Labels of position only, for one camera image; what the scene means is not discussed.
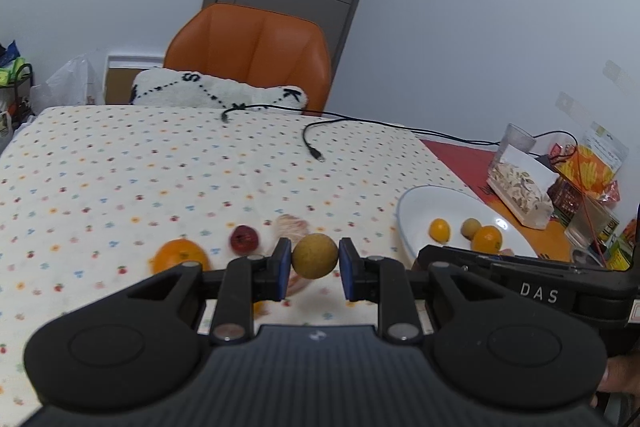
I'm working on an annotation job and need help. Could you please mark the green packets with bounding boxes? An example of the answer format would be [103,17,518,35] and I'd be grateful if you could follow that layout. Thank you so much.
[0,58,28,86]

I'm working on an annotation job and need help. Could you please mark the red and orange table mat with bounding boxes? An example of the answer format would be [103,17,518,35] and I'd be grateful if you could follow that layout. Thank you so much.
[417,138,576,264]

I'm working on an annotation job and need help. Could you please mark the yellow packets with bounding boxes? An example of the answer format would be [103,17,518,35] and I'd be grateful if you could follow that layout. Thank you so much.
[606,218,639,270]

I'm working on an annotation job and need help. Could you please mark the patterned tissue pack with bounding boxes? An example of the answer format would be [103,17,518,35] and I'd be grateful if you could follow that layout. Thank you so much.
[487,144,555,228]

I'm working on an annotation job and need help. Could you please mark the dark red plum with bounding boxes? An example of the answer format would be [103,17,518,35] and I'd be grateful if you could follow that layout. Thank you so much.
[229,224,260,255]

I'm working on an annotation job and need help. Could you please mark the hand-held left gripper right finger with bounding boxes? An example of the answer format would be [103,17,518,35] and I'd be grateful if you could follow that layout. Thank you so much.
[338,237,507,344]

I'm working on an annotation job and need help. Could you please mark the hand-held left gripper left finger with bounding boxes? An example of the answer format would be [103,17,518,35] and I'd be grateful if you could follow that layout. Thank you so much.
[115,238,293,344]

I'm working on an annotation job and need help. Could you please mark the black cable with plug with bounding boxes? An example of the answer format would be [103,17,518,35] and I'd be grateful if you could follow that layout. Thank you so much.
[302,116,502,162]

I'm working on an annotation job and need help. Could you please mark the clear plastic container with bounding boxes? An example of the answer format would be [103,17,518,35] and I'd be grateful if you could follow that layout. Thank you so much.
[564,194,621,254]

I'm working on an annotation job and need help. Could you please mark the clear plastic bag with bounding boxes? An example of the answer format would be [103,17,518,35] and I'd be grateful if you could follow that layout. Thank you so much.
[29,54,104,114]

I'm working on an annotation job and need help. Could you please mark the floral white tablecloth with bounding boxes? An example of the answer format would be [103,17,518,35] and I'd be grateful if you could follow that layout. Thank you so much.
[0,105,482,410]

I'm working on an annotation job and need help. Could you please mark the white pouch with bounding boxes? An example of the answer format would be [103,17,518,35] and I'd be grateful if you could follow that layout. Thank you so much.
[582,121,630,178]

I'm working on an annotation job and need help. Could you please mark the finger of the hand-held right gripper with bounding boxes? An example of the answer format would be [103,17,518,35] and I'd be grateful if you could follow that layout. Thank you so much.
[417,245,503,272]

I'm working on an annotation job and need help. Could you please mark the dark red box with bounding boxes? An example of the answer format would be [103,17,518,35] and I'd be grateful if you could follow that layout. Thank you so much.
[547,177,587,219]

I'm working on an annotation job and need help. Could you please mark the large orange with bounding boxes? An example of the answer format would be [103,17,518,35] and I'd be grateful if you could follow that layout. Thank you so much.
[149,238,211,276]
[471,225,504,256]

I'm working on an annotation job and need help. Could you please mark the black metal rack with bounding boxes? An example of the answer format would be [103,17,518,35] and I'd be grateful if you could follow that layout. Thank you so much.
[0,63,34,130]

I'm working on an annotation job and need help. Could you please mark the clear glass cup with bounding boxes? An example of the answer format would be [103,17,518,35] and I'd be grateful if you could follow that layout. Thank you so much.
[501,122,537,158]

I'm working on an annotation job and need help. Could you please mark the person's right hand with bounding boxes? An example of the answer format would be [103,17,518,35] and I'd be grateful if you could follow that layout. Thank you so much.
[591,353,640,408]

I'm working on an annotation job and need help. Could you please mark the white bowl with blue rim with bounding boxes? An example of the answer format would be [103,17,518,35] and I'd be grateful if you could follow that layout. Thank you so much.
[396,185,539,272]

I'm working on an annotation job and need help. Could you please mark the orange snack bag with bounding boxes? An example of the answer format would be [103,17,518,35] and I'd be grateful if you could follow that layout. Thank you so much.
[556,144,621,204]

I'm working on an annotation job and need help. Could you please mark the white cushion with black letters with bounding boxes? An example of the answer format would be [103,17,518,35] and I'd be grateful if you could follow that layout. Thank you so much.
[130,67,307,116]

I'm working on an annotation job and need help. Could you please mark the orange leather chair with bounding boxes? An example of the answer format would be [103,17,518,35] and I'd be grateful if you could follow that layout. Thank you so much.
[163,3,333,117]

